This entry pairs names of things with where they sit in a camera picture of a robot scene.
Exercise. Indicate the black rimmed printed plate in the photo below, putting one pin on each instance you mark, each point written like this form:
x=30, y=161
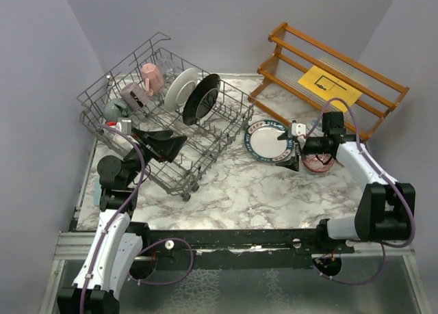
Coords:
x=180, y=90

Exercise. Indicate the pink cream mug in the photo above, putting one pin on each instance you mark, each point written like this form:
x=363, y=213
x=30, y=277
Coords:
x=153, y=79

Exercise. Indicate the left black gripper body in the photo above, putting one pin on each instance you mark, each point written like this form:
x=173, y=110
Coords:
x=147, y=152

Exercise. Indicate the yellow paper card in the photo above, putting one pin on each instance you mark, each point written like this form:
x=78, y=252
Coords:
x=327, y=86

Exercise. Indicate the light blue sponge bar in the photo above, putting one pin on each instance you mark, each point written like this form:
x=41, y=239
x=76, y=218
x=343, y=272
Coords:
x=97, y=193

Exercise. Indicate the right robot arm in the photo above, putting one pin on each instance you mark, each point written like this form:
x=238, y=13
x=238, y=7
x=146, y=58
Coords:
x=385, y=210

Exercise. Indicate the purple mug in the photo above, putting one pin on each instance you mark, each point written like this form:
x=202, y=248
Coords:
x=134, y=96

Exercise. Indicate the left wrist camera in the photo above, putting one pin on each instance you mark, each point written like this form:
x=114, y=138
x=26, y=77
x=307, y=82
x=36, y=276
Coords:
x=123, y=125

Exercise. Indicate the black mounting base bar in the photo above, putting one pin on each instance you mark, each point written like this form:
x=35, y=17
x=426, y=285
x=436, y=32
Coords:
x=236, y=249

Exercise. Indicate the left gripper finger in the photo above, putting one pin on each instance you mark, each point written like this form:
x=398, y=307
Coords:
x=151, y=136
x=169, y=147

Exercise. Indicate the clear drinking glass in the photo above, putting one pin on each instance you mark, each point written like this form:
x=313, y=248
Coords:
x=166, y=66

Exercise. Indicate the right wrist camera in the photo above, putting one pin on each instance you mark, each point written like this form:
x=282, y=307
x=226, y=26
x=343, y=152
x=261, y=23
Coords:
x=297, y=131

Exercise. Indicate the dark grey mug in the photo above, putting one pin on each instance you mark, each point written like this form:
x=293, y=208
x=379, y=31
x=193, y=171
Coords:
x=115, y=109

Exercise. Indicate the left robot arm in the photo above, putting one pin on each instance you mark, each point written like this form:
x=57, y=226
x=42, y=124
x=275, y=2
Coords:
x=117, y=241

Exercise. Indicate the black rimmed cream plate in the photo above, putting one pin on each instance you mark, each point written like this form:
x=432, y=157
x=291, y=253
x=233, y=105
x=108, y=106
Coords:
x=202, y=99

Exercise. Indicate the orange wooden shelf rack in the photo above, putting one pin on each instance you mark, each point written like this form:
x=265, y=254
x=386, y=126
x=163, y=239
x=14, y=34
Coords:
x=296, y=52

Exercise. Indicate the red patterned glass bowl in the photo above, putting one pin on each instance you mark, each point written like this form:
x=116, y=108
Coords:
x=318, y=163

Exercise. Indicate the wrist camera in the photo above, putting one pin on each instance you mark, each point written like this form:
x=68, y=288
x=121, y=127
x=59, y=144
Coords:
x=297, y=131
x=123, y=125

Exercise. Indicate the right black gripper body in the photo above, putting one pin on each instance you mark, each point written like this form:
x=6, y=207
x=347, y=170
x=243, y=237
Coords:
x=315, y=145

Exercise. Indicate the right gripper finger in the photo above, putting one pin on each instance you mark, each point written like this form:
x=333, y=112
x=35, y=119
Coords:
x=293, y=163
x=287, y=135

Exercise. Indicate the blue rimmed white plate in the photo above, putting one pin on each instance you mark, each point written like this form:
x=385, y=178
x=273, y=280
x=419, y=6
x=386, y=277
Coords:
x=261, y=141

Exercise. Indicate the grey wire dish rack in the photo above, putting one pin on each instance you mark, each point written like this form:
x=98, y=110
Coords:
x=208, y=138

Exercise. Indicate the white grey mug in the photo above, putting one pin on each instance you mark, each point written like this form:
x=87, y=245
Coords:
x=120, y=141

